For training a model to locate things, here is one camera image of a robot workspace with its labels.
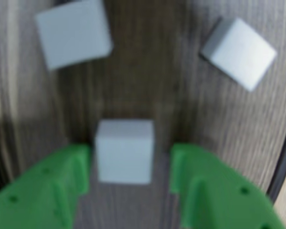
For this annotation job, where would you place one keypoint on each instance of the white cube stone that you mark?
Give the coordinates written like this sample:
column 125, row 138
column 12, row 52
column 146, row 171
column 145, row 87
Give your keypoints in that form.
column 125, row 152
column 72, row 33
column 239, row 53

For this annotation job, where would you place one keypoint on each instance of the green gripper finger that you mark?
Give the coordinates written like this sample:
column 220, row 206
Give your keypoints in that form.
column 33, row 195
column 221, row 198

